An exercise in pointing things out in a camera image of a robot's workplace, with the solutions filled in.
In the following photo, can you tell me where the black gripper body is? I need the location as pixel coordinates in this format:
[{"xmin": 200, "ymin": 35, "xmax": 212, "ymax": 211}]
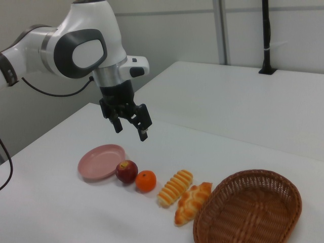
[{"xmin": 99, "ymin": 79, "xmax": 138, "ymax": 112}]

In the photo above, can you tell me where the red toy apple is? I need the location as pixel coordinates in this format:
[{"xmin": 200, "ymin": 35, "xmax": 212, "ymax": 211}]
[{"xmin": 115, "ymin": 159, "xmax": 139, "ymax": 184}]

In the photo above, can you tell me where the toy orange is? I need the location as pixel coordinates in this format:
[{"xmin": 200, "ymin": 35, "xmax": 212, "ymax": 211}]
[{"xmin": 135, "ymin": 170, "xmax": 157, "ymax": 193}]

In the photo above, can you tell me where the striped toy bread roll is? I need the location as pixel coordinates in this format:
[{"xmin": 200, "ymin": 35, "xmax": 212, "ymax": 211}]
[{"xmin": 156, "ymin": 169, "xmax": 194, "ymax": 209}]

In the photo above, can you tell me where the braided toy bread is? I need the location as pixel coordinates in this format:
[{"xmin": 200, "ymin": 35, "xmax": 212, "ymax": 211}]
[{"xmin": 174, "ymin": 182, "xmax": 213, "ymax": 225}]

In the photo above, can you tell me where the pink plate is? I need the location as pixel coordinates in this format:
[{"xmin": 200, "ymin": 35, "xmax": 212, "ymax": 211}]
[{"xmin": 77, "ymin": 144, "xmax": 127, "ymax": 182}]

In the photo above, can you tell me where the brown woven basket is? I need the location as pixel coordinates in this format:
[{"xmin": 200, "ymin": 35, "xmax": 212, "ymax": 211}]
[{"xmin": 192, "ymin": 169, "xmax": 303, "ymax": 243}]

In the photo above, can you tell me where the black pole with clamp base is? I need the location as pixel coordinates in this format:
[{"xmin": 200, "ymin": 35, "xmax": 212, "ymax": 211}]
[{"xmin": 258, "ymin": 0, "xmax": 276, "ymax": 75}]

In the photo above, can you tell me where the white cable tie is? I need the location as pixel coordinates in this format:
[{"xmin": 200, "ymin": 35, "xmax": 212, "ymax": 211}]
[{"xmin": 263, "ymin": 40, "xmax": 289, "ymax": 51}]

